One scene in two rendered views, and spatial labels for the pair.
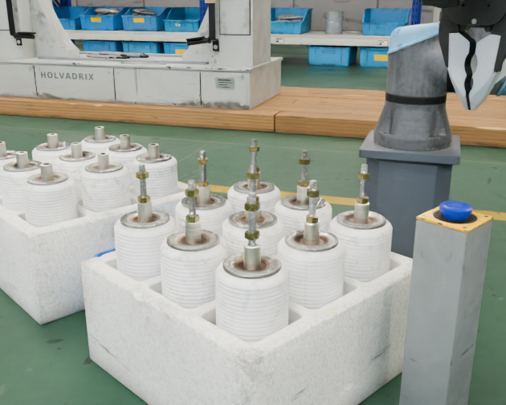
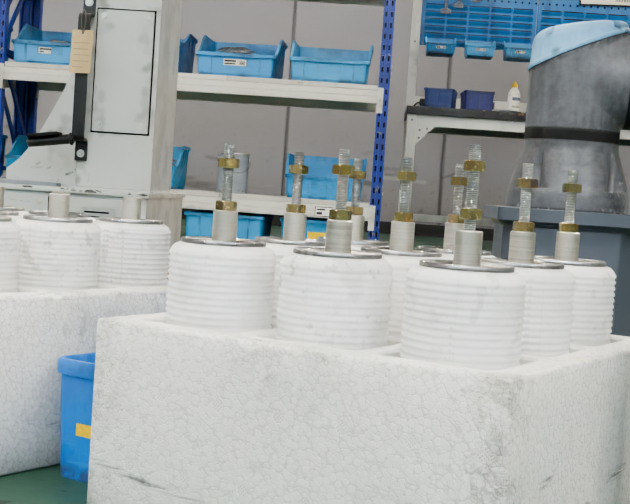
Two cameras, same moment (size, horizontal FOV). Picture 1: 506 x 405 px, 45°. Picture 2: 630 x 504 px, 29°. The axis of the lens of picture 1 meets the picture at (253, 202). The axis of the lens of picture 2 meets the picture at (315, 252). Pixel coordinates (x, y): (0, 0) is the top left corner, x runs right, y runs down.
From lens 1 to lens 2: 0.49 m
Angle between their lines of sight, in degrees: 21
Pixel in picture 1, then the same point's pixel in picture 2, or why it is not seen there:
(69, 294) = (2, 433)
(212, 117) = not seen: hidden behind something
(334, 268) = (567, 299)
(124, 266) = (193, 315)
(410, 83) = (574, 107)
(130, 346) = (212, 451)
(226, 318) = (439, 342)
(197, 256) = (362, 265)
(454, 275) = not seen: outside the picture
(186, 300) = (338, 343)
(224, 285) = (438, 285)
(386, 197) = not seen: hidden behind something
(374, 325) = (614, 413)
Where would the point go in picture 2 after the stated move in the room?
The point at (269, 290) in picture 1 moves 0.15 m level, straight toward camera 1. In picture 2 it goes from (511, 291) to (599, 314)
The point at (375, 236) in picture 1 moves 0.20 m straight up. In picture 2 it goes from (600, 276) to (618, 59)
